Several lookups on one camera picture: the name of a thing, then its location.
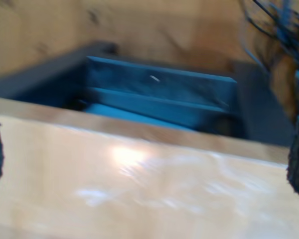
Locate blue stacked boxes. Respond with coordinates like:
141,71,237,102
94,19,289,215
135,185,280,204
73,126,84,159
84,55,239,134

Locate tangled cable bundle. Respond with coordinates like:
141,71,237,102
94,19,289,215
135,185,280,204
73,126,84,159
240,0,299,85

